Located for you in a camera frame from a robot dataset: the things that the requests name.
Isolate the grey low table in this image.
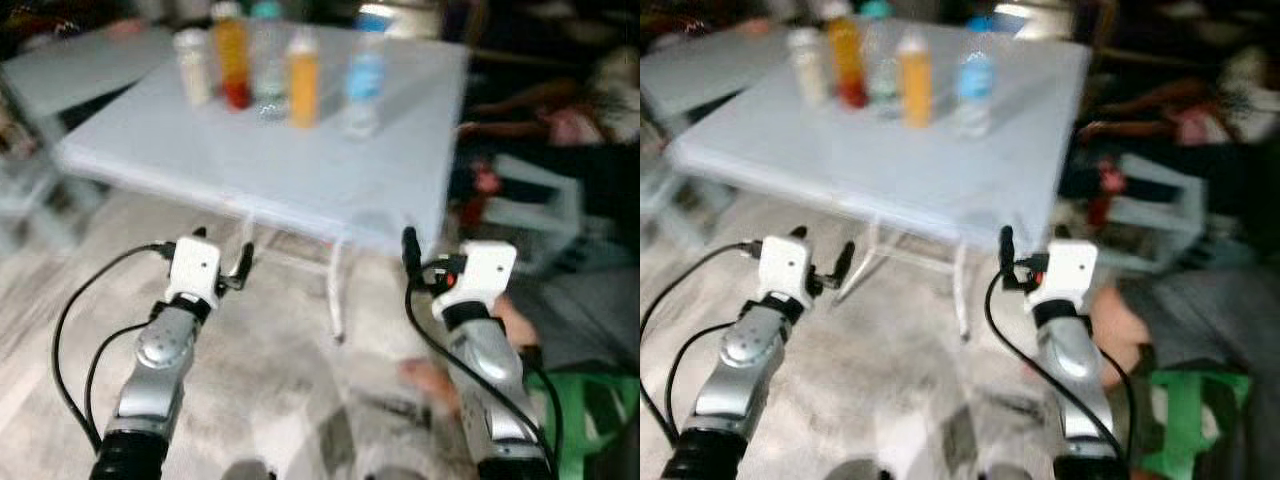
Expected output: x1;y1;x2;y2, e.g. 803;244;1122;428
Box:
0;25;176;126
640;30;791;126

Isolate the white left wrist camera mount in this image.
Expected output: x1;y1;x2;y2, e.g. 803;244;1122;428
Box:
757;236;813;306
165;237;223;306

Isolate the white folding table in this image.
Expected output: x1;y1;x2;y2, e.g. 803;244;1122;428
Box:
665;20;1093;341
55;20;471;346

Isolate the orange juice bottle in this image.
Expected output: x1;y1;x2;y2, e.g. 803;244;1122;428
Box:
896;30;934;129
285;30;322;129

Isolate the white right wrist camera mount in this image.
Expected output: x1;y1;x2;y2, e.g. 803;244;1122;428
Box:
440;242;518;306
1030;240;1099;304

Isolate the water bottle with blue label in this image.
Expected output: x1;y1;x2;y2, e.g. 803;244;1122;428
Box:
343;30;389;139
953;30;997;139

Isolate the short black left arm cable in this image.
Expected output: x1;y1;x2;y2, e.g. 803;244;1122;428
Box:
85;322;156;441
668;320;746;421

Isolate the cream drink bottle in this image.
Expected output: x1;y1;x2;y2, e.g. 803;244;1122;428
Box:
174;28;214;108
787;28;829;109

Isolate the small red object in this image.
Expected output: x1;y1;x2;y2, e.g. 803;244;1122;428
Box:
1088;160;1126;231
460;160;501;231

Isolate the person in grey trousers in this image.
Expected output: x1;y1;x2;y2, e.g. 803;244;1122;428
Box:
400;265;641;411
1020;265;1280;381

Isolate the white plastic chair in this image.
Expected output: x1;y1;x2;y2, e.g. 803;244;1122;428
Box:
480;153;586;273
1100;153;1208;273

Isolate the long black left arm cable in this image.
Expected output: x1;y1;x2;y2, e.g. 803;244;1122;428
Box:
52;243;179;453
640;240;766;451

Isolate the orange and red drink bottle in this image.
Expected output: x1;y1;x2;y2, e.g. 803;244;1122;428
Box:
212;2;252;111
826;2;868;109

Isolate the clear bottle with teal cap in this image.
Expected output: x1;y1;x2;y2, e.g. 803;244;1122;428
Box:
250;2;289;121
864;2;901;119

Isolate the white plastic chair frame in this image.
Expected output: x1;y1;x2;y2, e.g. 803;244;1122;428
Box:
0;95;101;256
640;150;701;251

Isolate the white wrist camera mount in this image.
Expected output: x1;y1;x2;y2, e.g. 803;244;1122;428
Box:
165;237;223;306
1030;240;1099;304
757;236;813;306
440;242;518;306

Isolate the person in dark top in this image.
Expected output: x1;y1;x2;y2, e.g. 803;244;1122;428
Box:
1078;45;1280;151
458;45;641;151

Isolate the green plastic stool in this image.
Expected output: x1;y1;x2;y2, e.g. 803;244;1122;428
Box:
1140;368;1253;480
528;368;641;480

